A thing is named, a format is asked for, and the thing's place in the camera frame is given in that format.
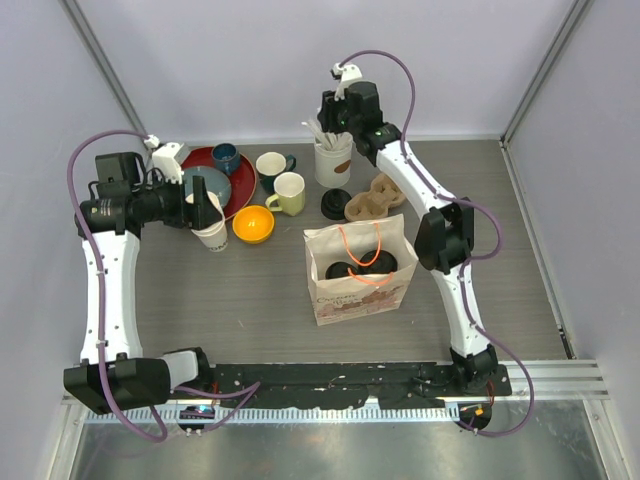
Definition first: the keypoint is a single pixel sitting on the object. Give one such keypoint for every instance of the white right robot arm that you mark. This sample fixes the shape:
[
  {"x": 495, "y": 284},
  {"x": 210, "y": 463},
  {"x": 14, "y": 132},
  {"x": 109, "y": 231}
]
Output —
[{"x": 445, "y": 238}]

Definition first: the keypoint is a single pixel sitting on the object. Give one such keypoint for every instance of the brown paper bag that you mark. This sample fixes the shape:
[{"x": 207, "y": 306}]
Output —
[{"x": 357, "y": 295}]

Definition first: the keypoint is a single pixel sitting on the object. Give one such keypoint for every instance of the dark green mug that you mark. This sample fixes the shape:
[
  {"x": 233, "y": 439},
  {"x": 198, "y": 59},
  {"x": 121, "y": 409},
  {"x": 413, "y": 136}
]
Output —
[{"x": 272, "y": 164}]

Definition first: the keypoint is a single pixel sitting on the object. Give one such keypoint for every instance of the white straw holder cup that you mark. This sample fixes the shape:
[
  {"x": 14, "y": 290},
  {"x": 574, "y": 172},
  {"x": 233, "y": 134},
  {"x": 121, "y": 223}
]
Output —
[{"x": 332, "y": 166}]

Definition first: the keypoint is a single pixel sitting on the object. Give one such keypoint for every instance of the stack of black lids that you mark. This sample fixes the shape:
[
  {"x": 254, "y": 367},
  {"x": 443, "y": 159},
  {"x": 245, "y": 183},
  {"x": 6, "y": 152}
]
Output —
[{"x": 333, "y": 204}]

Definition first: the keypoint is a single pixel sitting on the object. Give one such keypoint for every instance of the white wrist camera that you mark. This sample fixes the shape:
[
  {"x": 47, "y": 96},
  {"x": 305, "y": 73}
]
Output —
[
  {"x": 346, "y": 74},
  {"x": 167, "y": 158}
]

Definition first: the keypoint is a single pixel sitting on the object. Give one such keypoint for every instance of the blue-grey plate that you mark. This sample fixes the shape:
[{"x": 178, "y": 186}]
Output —
[{"x": 216, "y": 182}]

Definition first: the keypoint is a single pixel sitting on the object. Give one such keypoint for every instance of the orange bowl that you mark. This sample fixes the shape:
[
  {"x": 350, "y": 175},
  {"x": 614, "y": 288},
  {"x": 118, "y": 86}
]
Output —
[{"x": 253, "y": 224}]

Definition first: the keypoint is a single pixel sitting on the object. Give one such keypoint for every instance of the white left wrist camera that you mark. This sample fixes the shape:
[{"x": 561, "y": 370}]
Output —
[{"x": 167, "y": 158}]

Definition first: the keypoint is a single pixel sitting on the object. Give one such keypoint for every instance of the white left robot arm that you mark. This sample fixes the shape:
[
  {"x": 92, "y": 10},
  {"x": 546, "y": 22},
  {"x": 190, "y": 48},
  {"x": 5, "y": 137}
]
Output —
[{"x": 111, "y": 332}]

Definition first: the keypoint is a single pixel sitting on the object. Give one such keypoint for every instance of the small blue cup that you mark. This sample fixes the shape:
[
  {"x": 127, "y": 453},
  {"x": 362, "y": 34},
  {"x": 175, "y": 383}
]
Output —
[{"x": 226, "y": 158}]

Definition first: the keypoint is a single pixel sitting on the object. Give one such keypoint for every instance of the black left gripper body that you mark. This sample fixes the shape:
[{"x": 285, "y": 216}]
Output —
[{"x": 166, "y": 202}]

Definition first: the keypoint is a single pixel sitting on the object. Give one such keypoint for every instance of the slotted cable duct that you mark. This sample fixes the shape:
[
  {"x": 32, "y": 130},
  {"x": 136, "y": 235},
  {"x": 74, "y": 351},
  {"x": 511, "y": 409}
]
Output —
[{"x": 370, "y": 413}]

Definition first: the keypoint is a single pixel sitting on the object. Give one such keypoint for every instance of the cardboard cup carrier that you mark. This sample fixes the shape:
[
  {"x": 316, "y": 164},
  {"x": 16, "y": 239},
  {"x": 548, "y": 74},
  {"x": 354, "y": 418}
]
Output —
[
  {"x": 366, "y": 207},
  {"x": 385, "y": 192}
]

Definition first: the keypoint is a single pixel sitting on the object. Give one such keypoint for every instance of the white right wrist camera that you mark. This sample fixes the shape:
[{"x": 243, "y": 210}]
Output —
[{"x": 346, "y": 74}]

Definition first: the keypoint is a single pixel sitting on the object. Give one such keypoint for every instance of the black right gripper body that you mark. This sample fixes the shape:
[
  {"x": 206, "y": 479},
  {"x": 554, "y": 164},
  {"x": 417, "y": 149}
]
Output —
[{"x": 336, "y": 117}]

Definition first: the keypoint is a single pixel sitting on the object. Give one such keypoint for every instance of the red round tray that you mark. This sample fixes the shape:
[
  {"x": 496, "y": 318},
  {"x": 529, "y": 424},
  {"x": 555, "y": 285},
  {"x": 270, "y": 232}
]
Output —
[{"x": 243, "y": 181}]

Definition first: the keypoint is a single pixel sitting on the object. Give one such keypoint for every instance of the pale green mug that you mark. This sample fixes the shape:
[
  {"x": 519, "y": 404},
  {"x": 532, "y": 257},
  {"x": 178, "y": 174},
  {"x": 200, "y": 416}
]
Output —
[{"x": 289, "y": 194}]

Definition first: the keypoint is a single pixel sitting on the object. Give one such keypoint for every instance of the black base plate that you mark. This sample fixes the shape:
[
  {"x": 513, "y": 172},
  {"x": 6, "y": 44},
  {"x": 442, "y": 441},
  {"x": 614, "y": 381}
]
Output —
[{"x": 339, "y": 386}]

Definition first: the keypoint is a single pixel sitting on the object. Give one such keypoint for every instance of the black cup lid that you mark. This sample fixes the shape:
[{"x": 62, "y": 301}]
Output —
[
  {"x": 337, "y": 270},
  {"x": 378, "y": 263}
]

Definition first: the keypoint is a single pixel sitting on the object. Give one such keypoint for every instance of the stack of white paper cups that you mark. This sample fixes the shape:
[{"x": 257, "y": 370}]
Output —
[{"x": 215, "y": 237}]

